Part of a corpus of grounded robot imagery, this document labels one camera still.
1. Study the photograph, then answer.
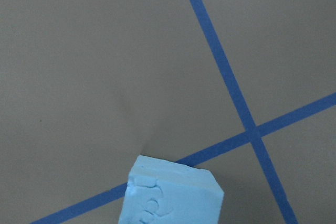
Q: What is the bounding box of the blue foam block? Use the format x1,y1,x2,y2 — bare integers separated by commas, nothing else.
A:
118,155,224,223

